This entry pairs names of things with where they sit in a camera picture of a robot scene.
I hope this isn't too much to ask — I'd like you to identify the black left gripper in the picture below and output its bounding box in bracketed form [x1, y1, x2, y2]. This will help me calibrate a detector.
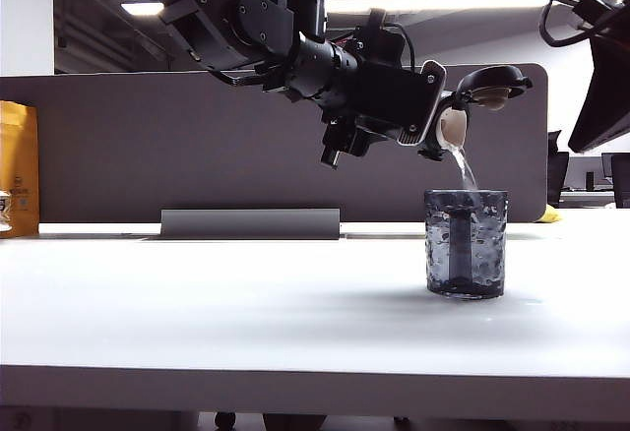
[314, 58, 457, 171]

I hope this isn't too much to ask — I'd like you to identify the black thermos with flip lid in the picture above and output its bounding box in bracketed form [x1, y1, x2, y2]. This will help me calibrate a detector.
[357, 62, 535, 162]

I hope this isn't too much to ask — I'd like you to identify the stream of poured water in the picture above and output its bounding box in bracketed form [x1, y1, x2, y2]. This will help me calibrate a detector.
[448, 146, 481, 194]

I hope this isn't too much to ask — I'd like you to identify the long ceiling light strip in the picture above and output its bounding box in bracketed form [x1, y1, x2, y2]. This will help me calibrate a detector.
[120, 0, 551, 19]

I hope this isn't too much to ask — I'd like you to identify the dark textured glass mug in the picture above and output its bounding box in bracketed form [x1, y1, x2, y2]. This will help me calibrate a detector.
[423, 188, 509, 301]

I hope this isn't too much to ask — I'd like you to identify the black office chair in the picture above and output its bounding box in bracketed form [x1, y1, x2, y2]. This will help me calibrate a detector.
[546, 130, 571, 209]

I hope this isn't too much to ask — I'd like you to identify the background white desk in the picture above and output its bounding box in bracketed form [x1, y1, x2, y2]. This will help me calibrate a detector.
[560, 189, 617, 209]

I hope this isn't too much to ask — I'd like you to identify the black background monitor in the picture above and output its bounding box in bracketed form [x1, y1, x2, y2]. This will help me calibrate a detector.
[600, 152, 630, 210]

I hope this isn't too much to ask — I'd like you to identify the long grey desk divider panel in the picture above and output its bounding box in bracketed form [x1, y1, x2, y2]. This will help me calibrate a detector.
[0, 62, 549, 225]

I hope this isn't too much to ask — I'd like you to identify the orange paper bag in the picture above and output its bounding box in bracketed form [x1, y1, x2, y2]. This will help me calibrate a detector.
[0, 99, 42, 240]

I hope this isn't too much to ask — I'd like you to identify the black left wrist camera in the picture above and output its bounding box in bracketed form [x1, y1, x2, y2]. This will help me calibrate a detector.
[352, 7, 413, 67]

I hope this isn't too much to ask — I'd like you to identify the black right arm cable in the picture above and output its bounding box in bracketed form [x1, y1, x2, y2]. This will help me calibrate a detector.
[537, 0, 599, 49]

